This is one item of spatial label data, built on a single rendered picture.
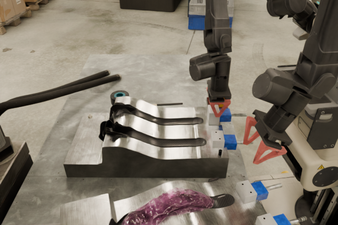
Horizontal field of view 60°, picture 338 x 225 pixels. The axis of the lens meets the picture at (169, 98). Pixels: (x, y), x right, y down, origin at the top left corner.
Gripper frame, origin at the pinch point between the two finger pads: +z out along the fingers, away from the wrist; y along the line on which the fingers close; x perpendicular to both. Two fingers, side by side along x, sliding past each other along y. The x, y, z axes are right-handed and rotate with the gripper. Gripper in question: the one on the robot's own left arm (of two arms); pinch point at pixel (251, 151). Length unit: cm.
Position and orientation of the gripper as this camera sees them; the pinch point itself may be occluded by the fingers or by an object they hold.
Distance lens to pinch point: 78.4
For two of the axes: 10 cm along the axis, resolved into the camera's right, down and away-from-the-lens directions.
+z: -4.4, 7.8, 4.6
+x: 8.9, 2.9, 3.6
